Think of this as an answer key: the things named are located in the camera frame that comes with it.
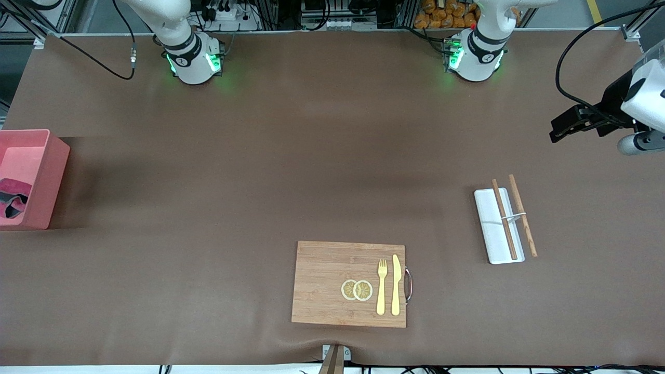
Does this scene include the pink and grey cloth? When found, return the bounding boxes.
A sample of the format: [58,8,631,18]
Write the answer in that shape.
[0,178,30,219]

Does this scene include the brown wooden chopstick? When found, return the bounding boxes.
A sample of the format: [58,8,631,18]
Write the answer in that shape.
[491,179,518,260]
[509,175,538,257]

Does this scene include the white rectangular tray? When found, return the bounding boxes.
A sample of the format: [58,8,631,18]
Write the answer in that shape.
[474,188,525,265]

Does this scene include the orange snack packets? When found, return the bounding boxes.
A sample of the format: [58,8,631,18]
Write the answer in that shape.
[414,0,478,29]

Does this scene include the yellow knife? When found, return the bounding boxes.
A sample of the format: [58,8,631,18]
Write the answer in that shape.
[391,254,402,316]

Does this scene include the grey socket strip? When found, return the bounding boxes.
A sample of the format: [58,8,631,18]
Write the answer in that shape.
[301,0,377,31]

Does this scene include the yellow fork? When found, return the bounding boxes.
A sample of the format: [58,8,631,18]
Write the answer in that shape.
[376,259,388,316]

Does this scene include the wooden cutting board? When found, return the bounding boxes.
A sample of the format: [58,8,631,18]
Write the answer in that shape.
[291,241,414,329]

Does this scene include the white power strip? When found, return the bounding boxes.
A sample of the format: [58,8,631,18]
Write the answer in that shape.
[200,0,260,32]

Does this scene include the pink plastic bin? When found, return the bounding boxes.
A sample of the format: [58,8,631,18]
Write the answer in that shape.
[0,129,71,231]

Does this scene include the aluminium frame post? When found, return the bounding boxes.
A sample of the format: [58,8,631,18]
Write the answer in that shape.
[0,0,78,50]
[621,0,665,68]

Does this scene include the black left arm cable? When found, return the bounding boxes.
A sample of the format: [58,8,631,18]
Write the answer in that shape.
[555,3,665,125]

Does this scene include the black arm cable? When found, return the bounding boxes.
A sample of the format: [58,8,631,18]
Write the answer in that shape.
[555,3,665,125]
[0,0,137,81]

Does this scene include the grey metal bracket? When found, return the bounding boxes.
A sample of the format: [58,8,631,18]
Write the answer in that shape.
[322,344,352,362]

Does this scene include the brown wooden post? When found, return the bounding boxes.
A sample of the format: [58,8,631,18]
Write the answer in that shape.
[318,345,344,374]

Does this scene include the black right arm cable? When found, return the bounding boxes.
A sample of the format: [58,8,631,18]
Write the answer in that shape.
[0,0,137,81]

